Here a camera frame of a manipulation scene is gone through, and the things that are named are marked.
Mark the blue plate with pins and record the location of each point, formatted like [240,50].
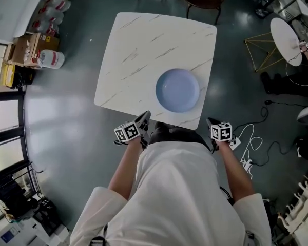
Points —
[177,91]

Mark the round white table gold frame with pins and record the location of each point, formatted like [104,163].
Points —
[282,35]

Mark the white power adapter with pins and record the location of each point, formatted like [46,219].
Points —
[235,143]

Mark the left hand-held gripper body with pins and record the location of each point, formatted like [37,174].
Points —
[127,132]

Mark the row of clear water jugs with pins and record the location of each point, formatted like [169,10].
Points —
[54,11]

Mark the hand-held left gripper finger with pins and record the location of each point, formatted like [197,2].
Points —
[140,119]
[147,120]

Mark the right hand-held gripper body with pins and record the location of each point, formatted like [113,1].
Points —
[222,131]

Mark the person's right forearm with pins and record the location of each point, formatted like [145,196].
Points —
[233,170]

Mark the person's dark trousers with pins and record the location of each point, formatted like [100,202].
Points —
[179,136]

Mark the person's white shirt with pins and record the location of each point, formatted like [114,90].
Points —
[174,196]

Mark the clear water jug red label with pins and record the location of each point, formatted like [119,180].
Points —
[52,59]

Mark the black bag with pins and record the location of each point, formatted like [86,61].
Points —
[23,78]

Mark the cardboard box yellow sticker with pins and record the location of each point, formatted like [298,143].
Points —
[51,43]

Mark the white curved board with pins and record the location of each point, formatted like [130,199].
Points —
[30,6]

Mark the white machine blue label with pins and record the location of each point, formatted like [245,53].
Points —
[20,234]

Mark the open cardboard box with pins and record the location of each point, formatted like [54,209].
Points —
[18,50]

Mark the person's left forearm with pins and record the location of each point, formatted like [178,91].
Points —
[125,168]

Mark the white wooden rack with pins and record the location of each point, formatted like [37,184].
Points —
[305,209]

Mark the black equipment case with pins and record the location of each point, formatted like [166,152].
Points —
[9,199]

